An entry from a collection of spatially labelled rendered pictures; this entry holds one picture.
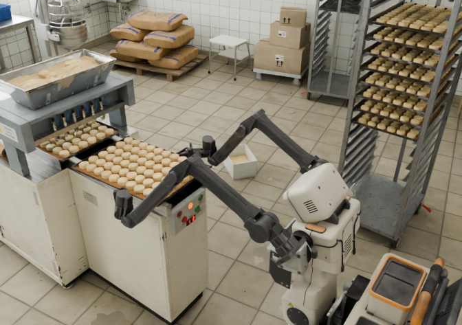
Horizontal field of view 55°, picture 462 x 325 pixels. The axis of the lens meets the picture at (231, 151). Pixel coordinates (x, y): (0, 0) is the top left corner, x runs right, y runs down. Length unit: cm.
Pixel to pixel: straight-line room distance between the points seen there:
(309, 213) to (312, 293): 38
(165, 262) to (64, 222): 70
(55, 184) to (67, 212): 21
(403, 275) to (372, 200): 168
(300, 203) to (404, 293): 49
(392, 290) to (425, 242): 173
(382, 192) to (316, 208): 202
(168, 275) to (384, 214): 169
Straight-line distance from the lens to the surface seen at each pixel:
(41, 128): 249
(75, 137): 270
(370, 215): 334
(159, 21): 584
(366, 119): 295
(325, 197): 162
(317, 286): 189
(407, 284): 182
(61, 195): 261
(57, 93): 246
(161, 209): 208
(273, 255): 182
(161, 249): 225
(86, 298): 297
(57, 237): 272
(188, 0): 648
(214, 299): 284
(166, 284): 242
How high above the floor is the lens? 217
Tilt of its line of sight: 31 degrees down
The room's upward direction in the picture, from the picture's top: 1 degrees clockwise
